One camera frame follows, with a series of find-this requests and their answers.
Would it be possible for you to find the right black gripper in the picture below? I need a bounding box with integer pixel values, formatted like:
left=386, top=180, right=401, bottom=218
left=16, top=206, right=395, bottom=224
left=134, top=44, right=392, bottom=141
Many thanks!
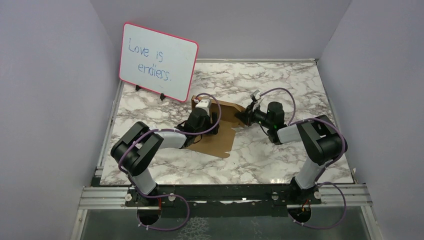
left=234, top=101, right=273, bottom=129

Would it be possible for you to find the brown cardboard box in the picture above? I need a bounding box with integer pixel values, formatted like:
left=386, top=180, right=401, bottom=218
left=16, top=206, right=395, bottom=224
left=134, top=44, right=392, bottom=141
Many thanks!
left=187, top=97, right=246, bottom=159

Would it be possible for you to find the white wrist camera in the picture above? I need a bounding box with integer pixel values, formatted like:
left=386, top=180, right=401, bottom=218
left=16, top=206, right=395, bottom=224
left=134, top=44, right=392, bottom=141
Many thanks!
left=194, top=98, right=212, bottom=116
left=250, top=89, right=262, bottom=111

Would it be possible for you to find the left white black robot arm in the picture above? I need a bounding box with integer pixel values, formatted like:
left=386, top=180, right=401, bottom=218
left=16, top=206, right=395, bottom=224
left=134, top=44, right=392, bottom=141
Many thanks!
left=110, top=107, right=221, bottom=206

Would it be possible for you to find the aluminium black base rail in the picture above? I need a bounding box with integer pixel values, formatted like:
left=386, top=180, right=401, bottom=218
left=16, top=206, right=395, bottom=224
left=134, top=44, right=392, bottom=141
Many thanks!
left=78, top=184, right=373, bottom=219

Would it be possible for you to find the pink framed whiteboard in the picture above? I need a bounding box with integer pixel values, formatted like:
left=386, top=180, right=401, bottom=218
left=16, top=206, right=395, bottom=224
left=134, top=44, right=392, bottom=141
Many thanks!
left=119, top=22, right=199, bottom=102

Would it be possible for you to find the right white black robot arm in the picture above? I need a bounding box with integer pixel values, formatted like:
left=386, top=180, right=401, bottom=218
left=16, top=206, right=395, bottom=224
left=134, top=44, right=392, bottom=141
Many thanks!
left=234, top=101, right=348, bottom=204

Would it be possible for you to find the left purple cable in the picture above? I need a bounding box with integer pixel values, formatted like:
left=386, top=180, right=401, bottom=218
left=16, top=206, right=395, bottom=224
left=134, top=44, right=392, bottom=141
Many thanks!
left=117, top=93, right=223, bottom=232

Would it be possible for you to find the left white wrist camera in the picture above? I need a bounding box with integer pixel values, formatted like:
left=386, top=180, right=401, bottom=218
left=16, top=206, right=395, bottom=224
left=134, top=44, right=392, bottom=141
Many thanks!
left=194, top=98, right=212, bottom=116

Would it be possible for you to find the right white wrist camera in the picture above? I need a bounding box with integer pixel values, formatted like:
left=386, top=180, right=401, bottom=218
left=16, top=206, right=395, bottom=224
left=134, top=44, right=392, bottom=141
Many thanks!
left=250, top=89, right=262, bottom=111

